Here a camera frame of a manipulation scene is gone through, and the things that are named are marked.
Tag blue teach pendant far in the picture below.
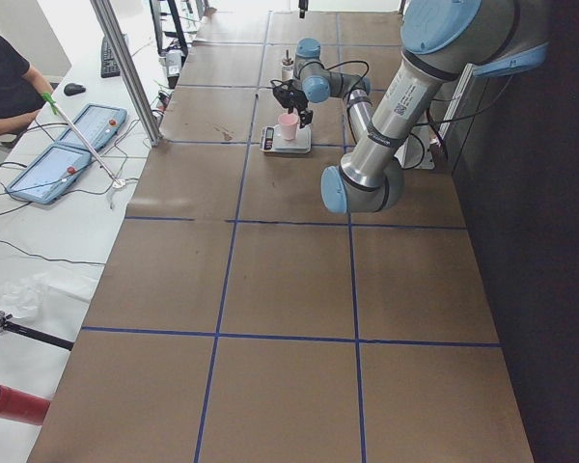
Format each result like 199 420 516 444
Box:
73 103 127 151

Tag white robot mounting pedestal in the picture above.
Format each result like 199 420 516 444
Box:
396 65 474 170

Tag silver digital kitchen scale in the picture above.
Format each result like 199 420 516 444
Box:
260 124 312 155

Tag aluminium frame post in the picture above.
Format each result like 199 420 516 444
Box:
91 0 162 147

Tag blue teach pendant near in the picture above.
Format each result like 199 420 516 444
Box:
5 143 92 205

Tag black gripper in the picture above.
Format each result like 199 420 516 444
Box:
271 79 313 128

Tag thin metal stick green tip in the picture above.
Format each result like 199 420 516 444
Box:
41 92 126 189

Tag blue teach pendant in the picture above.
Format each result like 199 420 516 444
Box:
73 103 127 151
5 143 92 205

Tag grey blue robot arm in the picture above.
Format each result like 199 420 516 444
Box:
272 0 551 213

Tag crumpled clear plastic bag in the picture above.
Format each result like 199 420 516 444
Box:
0 272 49 321

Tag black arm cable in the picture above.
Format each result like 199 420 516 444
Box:
269 59 372 105

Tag seated person black shirt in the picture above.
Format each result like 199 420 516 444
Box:
0 35 53 136

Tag black tripod rod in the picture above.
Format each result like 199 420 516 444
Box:
0 311 74 351

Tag black keyboard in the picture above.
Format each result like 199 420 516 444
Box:
100 37 121 78

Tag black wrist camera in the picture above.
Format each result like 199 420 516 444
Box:
270 79 295 112

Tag red cylinder tube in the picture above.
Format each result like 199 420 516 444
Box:
0 385 51 425

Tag clear glass sauce bottle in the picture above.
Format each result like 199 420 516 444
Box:
281 49 294 82

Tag black computer mouse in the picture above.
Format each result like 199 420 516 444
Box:
63 83 86 96

